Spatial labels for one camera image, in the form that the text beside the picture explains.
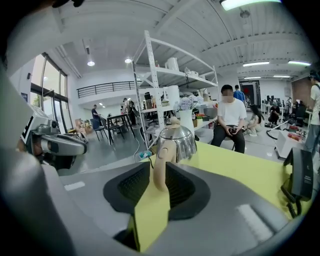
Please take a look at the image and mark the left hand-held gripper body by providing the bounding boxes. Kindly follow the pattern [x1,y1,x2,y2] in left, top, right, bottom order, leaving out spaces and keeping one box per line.
[20,114,61,157]

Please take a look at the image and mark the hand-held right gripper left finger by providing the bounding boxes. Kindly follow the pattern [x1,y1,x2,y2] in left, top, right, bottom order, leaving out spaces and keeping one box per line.
[40,161,153,256]

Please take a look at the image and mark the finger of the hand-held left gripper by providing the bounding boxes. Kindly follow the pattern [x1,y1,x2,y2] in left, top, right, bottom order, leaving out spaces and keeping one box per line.
[58,133,88,156]
[42,154,77,172]

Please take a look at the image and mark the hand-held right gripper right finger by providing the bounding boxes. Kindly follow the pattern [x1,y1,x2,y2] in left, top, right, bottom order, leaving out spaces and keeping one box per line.
[141,161,299,256]

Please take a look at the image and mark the silver electric kettle beige handle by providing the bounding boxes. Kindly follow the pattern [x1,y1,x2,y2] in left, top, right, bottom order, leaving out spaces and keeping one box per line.
[152,116,199,192]

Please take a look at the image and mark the person's left forearm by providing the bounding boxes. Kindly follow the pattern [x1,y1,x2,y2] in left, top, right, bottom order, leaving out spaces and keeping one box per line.
[15,139,34,155]

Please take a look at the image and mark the person's left hand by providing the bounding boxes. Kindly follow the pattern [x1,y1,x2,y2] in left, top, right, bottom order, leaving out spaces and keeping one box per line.
[31,141,53,161]

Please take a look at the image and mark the stacked cardboard boxes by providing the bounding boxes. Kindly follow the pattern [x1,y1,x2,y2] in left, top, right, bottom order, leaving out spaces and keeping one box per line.
[74,118,93,136]

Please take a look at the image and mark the black chair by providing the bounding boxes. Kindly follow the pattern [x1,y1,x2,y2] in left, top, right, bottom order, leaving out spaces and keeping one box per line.
[89,117,110,142]

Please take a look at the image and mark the yellow-green tablecloth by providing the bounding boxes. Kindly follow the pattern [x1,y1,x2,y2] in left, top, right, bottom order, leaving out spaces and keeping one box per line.
[133,141,313,253]

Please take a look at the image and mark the large glass window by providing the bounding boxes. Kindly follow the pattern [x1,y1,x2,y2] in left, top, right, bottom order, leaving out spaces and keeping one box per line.
[29,51,70,135]

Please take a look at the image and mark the long table black legs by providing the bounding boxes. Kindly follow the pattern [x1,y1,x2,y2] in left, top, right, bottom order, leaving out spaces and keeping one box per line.
[106,113,137,146]

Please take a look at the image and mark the black balcony railing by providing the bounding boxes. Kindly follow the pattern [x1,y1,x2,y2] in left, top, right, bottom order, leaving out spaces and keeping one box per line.
[76,81,143,100]

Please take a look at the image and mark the black desk telephone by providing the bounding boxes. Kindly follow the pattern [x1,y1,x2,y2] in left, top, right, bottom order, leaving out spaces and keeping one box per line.
[283,146,315,202]

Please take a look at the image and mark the white low cabinet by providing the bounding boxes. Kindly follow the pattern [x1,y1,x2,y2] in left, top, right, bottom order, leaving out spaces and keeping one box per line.
[273,129,313,161]

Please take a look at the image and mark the white vase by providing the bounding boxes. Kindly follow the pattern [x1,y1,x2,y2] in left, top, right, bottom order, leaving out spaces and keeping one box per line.
[178,109,196,137]

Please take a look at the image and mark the white metal shelving rack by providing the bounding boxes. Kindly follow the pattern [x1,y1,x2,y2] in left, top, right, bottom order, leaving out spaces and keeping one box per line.
[131,29,221,151]

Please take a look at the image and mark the red box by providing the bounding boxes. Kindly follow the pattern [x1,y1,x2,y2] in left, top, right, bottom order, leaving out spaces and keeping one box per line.
[287,132,307,141]

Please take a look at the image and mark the white cylindrical container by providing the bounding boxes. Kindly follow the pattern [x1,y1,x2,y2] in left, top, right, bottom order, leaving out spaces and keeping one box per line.
[166,85,180,106]

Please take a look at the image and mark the desk with black monitors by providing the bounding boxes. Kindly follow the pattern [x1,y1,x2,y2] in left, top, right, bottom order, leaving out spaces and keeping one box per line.
[261,94,286,113]

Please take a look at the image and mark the dark double door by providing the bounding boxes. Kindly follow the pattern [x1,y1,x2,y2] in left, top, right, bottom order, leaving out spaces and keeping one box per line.
[239,81,261,106]

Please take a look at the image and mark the white rectangular appliance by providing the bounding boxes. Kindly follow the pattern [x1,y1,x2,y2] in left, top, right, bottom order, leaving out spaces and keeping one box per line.
[164,57,180,71]

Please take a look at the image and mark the ceiling strip light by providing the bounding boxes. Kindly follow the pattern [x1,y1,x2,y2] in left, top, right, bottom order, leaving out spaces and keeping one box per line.
[242,61,271,68]
[287,59,312,66]

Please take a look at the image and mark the long ceiling light panel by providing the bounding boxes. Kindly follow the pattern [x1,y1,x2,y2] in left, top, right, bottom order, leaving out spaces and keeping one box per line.
[219,0,282,11]

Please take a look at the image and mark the white floor cable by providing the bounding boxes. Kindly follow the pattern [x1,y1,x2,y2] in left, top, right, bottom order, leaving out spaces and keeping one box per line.
[132,134,142,163]

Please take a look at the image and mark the black coiled telephone cord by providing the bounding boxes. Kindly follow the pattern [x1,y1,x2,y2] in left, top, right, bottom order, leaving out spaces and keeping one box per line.
[279,172,303,220]

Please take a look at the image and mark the black vacuum hose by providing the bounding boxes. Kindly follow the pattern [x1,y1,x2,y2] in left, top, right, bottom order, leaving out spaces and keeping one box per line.
[264,119,296,141]

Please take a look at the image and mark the black head-worn camera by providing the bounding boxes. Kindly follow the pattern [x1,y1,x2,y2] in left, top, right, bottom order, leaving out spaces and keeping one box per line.
[51,0,85,8]

